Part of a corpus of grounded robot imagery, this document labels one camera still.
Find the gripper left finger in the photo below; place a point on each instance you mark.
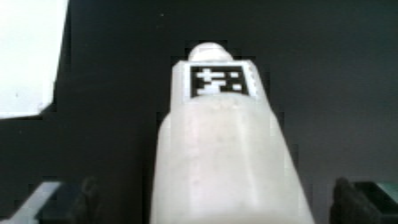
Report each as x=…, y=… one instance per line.
x=62, y=203

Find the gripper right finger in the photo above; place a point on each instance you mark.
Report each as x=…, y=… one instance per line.
x=364, y=202

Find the white cylindrical table leg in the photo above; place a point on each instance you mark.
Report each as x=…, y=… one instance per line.
x=226, y=180

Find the white obstacle wall block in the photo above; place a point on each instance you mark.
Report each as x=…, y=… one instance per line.
x=32, y=20

